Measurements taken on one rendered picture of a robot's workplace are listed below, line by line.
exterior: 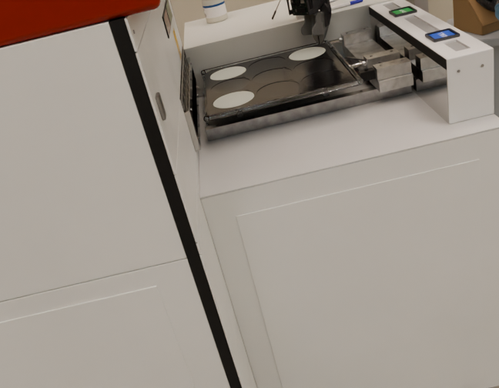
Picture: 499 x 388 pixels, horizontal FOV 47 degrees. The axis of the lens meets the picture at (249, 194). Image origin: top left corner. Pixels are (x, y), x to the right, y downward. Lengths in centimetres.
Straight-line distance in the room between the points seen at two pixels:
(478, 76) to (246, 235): 56
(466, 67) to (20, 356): 100
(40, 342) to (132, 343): 16
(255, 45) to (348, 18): 27
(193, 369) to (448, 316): 63
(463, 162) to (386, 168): 16
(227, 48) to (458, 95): 70
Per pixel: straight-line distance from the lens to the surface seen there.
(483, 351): 158
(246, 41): 166
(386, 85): 137
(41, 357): 114
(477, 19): 179
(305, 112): 138
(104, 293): 103
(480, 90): 126
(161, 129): 87
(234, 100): 136
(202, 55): 167
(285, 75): 146
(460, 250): 135
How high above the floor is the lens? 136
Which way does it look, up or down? 29 degrees down
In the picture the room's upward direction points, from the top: 14 degrees counter-clockwise
